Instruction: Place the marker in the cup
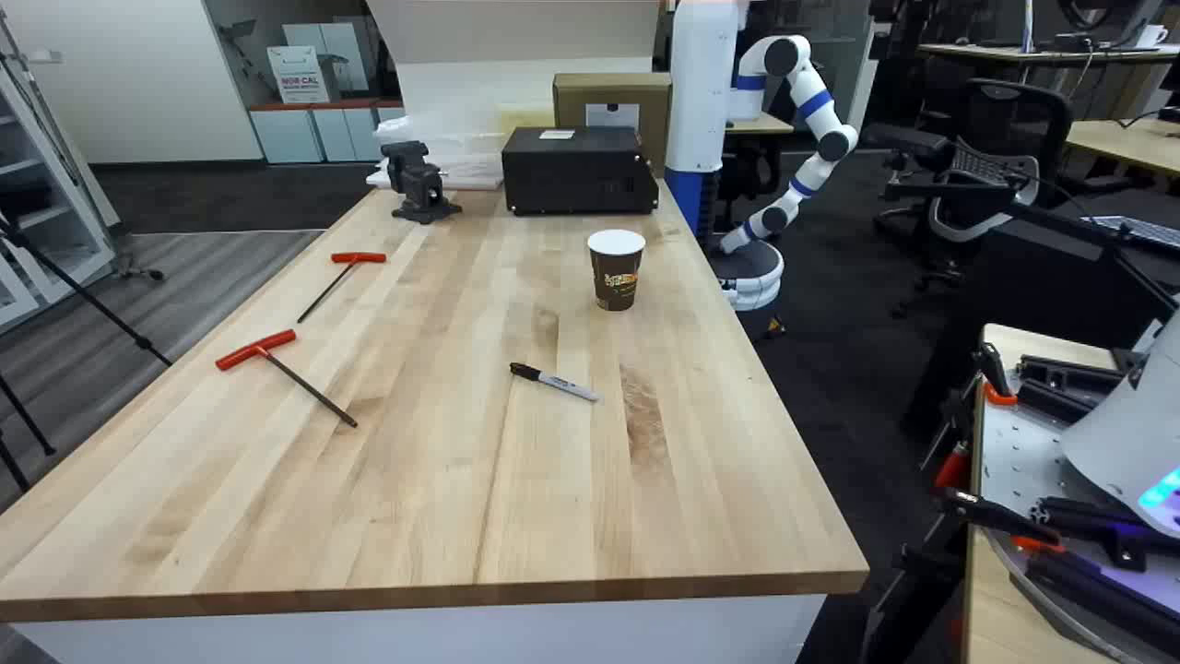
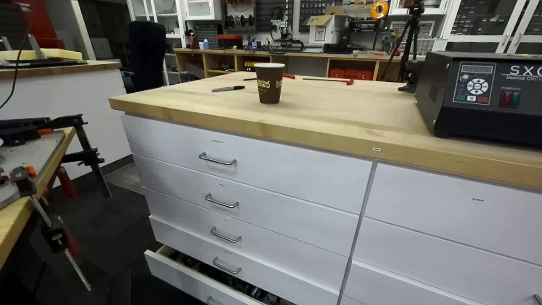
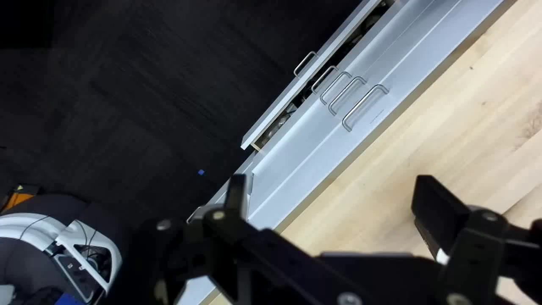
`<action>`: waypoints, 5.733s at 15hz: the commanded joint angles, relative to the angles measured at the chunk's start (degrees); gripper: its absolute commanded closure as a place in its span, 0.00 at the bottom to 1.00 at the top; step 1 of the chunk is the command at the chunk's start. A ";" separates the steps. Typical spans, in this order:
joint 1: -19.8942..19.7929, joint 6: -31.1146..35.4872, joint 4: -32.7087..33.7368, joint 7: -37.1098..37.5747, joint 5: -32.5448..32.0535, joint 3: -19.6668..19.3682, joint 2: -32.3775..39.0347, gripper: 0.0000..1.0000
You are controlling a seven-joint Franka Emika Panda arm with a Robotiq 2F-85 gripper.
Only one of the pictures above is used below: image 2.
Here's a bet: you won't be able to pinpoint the black office chair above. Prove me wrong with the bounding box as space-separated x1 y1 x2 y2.
120 21 169 96

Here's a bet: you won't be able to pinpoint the beige cardboard box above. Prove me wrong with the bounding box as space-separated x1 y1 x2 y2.
304 14 338 48

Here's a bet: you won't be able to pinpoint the red toolbox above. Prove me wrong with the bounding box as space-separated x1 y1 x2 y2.
214 33 245 52

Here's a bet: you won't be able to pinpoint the light wooden board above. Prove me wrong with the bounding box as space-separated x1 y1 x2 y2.
0 48 84 65

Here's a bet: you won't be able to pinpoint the white glass door cabinet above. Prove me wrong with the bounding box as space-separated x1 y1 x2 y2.
436 0 542 57

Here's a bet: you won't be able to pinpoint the white framed shelf unit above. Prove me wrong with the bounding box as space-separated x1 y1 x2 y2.
123 0 223 50

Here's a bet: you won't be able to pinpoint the dark tool pegboard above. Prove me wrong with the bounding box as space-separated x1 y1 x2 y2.
223 0 294 35

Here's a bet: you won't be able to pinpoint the brown paper coffee cup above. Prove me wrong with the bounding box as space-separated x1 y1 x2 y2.
252 62 287 106

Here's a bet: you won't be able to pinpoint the black orange bar clamp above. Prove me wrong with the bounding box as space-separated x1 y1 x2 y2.
6 165 93 294

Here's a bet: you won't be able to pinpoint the wooden side table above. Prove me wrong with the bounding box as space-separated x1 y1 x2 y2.
0 126 77 272

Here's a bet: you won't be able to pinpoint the white counter wood top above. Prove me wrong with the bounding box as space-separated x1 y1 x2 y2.
0 58 132 177

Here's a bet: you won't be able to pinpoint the white cabinet drawer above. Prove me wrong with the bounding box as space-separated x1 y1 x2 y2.
352 218 542 305
338 262 447 305
142 190 352 296
133 157 362 258
148 218 340 305
142 245 294 305
364 162 542 268
120 114 374 216

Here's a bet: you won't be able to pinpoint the black camera tripod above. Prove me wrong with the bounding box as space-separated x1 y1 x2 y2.
380 0 428 84

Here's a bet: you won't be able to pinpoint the black orange quick clamp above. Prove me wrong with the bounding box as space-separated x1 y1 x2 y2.
0 114 86 150

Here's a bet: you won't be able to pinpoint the red cabinet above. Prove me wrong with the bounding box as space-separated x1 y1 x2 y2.
10 0 65 52

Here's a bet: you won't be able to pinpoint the black marker pen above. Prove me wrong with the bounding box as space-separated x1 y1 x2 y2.
209 84 247 96

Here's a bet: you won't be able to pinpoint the red clamp handle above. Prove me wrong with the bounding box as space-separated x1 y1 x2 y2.
54 165 81 201

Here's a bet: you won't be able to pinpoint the red storage bins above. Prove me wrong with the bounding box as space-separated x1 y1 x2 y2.
326 67 375 82

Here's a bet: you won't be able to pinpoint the yellow reel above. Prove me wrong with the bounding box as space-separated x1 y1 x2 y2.
369 0 391 23

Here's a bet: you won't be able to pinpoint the wooden shelf workbench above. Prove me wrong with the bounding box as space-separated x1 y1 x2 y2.
170 46 428 84

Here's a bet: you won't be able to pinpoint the black control box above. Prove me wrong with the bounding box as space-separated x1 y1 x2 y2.
414 50 542 150

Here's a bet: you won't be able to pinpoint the grey metal plate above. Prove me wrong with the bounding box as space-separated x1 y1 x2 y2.
0 131 69 211

